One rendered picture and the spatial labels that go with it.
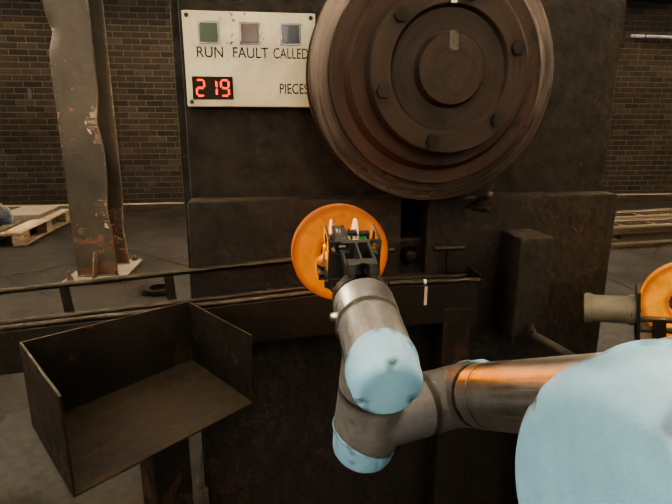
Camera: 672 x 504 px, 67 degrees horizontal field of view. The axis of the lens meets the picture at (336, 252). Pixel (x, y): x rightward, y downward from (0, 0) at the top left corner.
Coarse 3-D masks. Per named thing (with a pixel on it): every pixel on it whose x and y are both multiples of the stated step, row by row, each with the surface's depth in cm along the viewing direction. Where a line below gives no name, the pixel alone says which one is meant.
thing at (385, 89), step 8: (400, 8) 81; (400, 16) 82; (520, 40) 85; (512, 48) 85; (520, 48) 85; (384, 88) 84; (384, 96) 84; (496, 120) 88; (504, 120) 88; (432, 136) 87; (432, 144) 87
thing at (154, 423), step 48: (48, 336) 74; (96, 336) 79; (144, 336) 85; (192, 336) 90; (240, 336) 77; (48, 384) 61; (96, 384) 81; (144, 384) 84; (192, 384) 83; (240, 384) 79; (48, 432) 66; (96, 432) 73; (144, 432) 72; (192, 432) 71; (96, 480) 63; (144, 480) 80
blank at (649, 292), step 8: (656, 272) 94; (664, 272) 93; (648, 280) 95; (656, 280) 94; (664, 280) 93; (648, 288) 94; (656, 288) 94; (664, 288) 93; (648, 296) 95; (656, 296) 94; (664, 296) 94; (648, 304) 95; (656, 304) 94; (664, 304) 94; (648, 312) 95; (656, 312) 95; (664, 312) 94
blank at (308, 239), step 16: (320, 208) 79; (336, 208) 78; (352, 208) 78; (304, 224) 78; (320, 224) 78; (336, 224) 78; (368, 224) 79; (304, 240) 78; (320, 240) 78; (384, 240) 80; (304, 256) 79; (384, 256) 81; (304, 272) 79; (320, 288) 80
